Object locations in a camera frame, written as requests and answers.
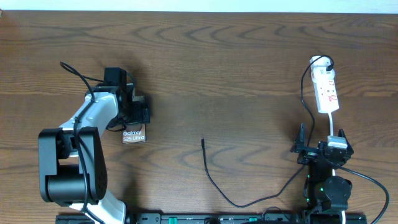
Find white power strip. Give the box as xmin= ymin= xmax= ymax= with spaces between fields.
xmin=311 ymin=67 xmax=339 ymax=114

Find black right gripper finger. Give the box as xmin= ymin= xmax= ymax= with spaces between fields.
xmin=294 ymin=123 xmax=305 ymax=146
xmin=338 ymin=129 xmax=351 ymax=148

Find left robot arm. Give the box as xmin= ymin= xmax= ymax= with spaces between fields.
xmin=38 ymin=84 xmax=149 ymax=223

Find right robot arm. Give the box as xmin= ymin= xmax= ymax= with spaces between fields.
xmin=290 ymin=124 xmax=354 ymax=223

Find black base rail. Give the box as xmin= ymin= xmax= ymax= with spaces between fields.
xmin=55 ymin=212 xmax=368 ymax=224

